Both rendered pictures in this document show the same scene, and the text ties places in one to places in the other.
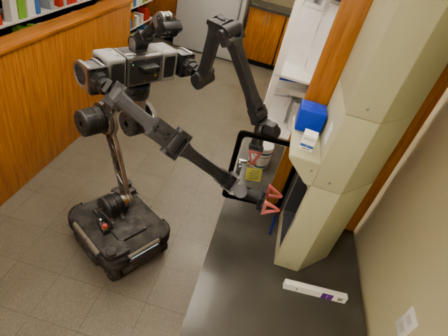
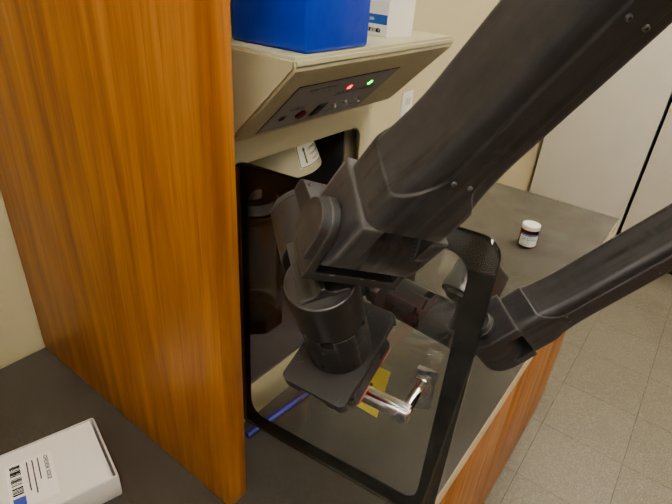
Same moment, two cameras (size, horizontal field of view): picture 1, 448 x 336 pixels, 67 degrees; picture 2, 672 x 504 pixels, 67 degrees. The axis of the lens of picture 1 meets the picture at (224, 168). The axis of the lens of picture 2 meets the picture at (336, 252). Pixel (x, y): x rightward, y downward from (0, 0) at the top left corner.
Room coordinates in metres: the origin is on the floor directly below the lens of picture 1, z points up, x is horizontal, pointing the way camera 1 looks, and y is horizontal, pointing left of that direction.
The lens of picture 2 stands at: (1.69, 0.05, 1.59)
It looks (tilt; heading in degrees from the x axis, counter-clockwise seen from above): 30 degrees down; 211
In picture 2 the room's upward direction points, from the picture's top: 4 degrees clockwise
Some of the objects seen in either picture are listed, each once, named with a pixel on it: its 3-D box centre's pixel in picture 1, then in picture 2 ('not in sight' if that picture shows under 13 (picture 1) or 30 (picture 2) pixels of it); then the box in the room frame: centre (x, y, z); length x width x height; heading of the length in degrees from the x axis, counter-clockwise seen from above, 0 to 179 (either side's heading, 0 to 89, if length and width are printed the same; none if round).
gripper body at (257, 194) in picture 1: (255, 195); not in sight; (1.13, -0.16, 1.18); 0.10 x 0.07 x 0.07; 174
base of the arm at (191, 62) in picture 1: (191, 67); not in sight; (1.67, 0.30, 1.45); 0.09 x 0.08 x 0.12; 145
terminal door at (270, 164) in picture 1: (261, 172); (335, 352); (1.29, -0.17, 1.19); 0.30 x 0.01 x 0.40; 92
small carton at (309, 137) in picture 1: (308, 140); (386, 7); (1.08, -0.27, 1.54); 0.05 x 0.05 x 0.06; 79
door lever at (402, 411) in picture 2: not in sight; (380, 387); (1.32, -0.10, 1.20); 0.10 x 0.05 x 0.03; 92
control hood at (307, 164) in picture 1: (301, 147); (346, 82); (1.15, -0.28, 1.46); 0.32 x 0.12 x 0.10; 176
